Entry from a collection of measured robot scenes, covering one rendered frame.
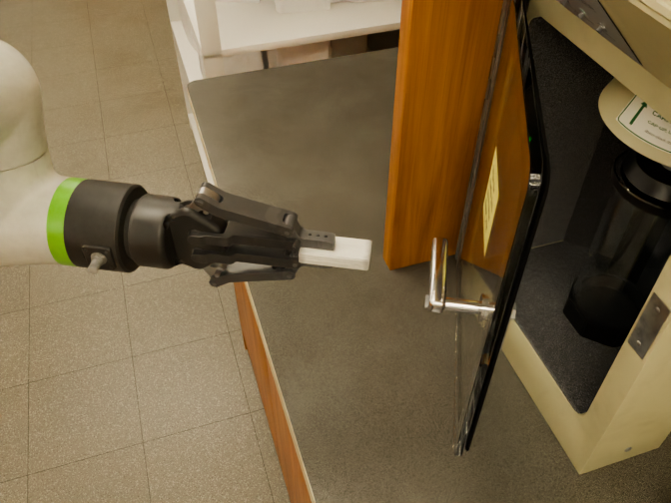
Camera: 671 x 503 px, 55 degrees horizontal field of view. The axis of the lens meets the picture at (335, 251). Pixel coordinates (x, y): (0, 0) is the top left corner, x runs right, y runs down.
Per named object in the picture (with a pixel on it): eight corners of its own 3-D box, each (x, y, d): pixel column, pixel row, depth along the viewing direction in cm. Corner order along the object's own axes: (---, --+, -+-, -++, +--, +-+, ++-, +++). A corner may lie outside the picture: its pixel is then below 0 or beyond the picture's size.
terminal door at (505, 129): (462, 262, 91) (519, -19, 63) (459, 463, 70) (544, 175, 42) (456, 262, 92) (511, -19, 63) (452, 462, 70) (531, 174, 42)
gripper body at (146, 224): (135, 283, 67) (222, 293, 66) (117, 224, 61) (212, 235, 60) (159, 234, 72) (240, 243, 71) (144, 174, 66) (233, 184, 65)
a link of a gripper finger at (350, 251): (304, 237, 66) (304, 232, 65) (371, 245, 65) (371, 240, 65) (298, 257, 64) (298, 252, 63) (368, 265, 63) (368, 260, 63)
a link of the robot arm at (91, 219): (96, 156, 67) (116, 220, 74) (45, 233, 59) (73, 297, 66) (152, 162, 67) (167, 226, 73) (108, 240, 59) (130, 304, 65)
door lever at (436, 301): (480, 254, 65) (485, 236, 63) (482, 327, 59) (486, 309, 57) (427, 249, 66) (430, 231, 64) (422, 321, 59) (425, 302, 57)
